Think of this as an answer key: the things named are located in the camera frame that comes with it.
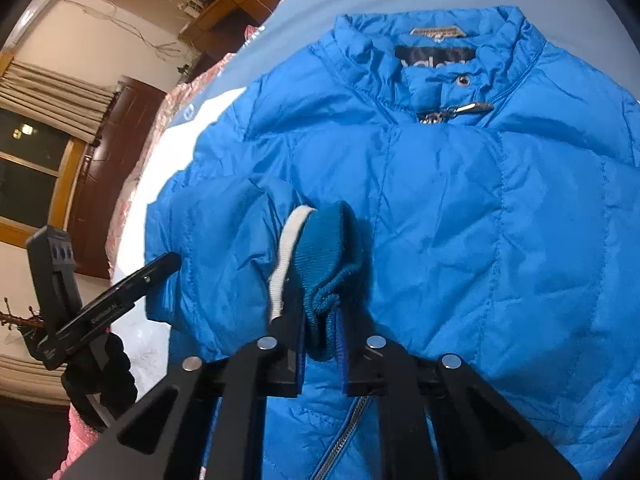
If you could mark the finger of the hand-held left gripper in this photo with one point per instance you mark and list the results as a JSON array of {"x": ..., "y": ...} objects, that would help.
[{"x": 150, "y": 271}]

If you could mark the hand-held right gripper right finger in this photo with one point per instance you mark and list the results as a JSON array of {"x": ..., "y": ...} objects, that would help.
[{"x": 357, "y": 375}]

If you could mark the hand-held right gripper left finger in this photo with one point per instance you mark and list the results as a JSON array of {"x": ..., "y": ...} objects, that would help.
[{"x": 287, "y": 360}]

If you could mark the blue puffer jacket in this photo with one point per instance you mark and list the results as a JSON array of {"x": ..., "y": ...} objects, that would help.
[{"x": 450, "y": 210}]

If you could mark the person's left forearm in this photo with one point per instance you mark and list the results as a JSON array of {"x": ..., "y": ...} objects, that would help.
[{"x": 75, "y": 452}]

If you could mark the person's left hand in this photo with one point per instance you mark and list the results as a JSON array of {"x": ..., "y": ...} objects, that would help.
[{"x": 107, "y": 380}]

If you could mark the dry branch ornament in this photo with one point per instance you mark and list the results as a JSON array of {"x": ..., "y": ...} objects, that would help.
[{"x": 20, "y": 319}]

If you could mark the dark wooden headboard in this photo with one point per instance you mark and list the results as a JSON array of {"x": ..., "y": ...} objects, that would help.
[{"x": 115, "y": 170}]

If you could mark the window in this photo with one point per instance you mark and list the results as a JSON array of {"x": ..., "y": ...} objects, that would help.
[{"x": 30, "y": 170}]

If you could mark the beige striped curtain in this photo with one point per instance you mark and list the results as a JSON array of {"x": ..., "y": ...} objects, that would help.
[{"x": 55, "y": 97}]

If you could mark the white air conditioner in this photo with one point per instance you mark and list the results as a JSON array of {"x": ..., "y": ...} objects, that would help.
[{"x": 37, "y": 17}]

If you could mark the wooden wall shelf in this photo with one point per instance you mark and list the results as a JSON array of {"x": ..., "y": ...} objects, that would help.
[{"x": 215, "y": 17}]

